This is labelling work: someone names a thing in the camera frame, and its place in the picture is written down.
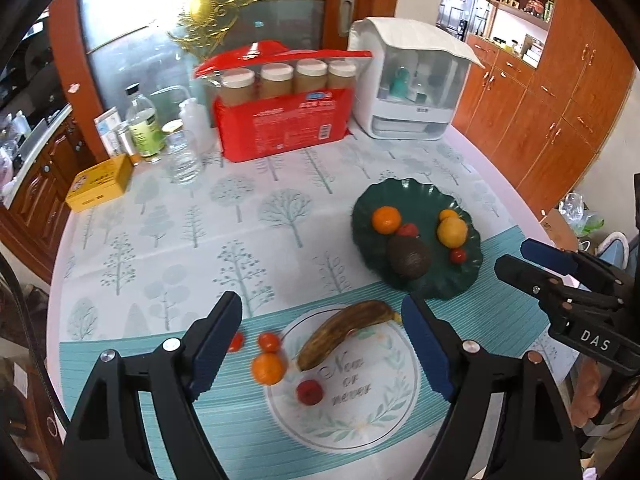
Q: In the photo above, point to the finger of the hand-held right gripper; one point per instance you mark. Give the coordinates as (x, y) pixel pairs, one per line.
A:
(550, 255)
(530, 275)

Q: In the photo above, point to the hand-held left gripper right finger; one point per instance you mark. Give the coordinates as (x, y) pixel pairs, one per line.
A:
(427, 350)

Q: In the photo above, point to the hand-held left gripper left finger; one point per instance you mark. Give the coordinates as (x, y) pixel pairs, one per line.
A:
(215, 345)

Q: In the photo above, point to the small red tomato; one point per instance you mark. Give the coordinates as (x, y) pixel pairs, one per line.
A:
(269, 341)
(458, 256)

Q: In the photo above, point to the large yellow orange with sticker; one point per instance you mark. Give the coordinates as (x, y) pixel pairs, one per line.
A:
(452, 232)

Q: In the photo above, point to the overripe brown banana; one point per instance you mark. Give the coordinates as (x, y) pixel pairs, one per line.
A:
(335, 335)

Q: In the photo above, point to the dark avocado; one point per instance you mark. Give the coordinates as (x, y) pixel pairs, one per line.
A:
(409, 256)

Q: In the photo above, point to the white round printed plate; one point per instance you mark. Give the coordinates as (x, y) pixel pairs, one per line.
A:
(350, 410)

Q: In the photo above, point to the small yellow-orange kumquat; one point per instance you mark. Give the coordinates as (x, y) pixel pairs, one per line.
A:
(446, 214)

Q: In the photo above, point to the dark green scalloped plate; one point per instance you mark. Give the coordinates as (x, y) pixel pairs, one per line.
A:
(370, 260)

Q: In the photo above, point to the red hawthorn fruit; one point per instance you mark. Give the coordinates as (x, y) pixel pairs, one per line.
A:
(407, 230)
(309, 392)

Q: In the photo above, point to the orange mandarin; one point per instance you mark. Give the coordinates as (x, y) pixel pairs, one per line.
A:
(386, 220)
(268, 368)

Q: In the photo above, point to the person's right hand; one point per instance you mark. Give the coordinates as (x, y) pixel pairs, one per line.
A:
(595, 395)

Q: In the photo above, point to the large red tomato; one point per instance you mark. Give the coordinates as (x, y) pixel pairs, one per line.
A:
(237, 342)

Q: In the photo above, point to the clear plastic bag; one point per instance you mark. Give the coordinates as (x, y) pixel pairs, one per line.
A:
(582, 212)

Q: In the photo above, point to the tall wooden cabinets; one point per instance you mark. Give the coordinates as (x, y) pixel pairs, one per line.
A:
(550, 85)

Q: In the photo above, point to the clear drinking glass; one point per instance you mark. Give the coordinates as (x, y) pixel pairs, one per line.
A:
(182, 160)

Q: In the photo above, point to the yellow cardboard box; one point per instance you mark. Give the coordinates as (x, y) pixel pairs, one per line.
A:
(100, 185)

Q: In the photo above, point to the translucent plastic squeeze bottle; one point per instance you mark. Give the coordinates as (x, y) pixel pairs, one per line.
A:
(197, 125)

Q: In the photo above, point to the small metal can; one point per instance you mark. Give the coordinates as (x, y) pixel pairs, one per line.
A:
(125, 140)

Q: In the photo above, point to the white storage box with window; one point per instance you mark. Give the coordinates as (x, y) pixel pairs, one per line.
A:
(415, 75)

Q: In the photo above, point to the clear bottle with green label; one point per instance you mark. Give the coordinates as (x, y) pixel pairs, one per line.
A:
(145, 130)

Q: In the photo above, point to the red box of jars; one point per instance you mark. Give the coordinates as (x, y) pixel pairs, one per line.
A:
(280, 125)

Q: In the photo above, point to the white paper carton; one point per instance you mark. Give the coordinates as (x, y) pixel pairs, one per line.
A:
(107, 132)

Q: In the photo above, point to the wooden kitchen cabinet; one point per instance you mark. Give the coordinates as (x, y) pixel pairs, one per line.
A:
(35, 185)

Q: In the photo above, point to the beige jar with white lid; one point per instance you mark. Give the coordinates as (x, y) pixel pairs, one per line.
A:
(311, 76)
(237, 87)
(341, 75)
(276, 80)

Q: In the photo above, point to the gold door ornament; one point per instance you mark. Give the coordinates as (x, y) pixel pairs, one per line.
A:
(202, 7)

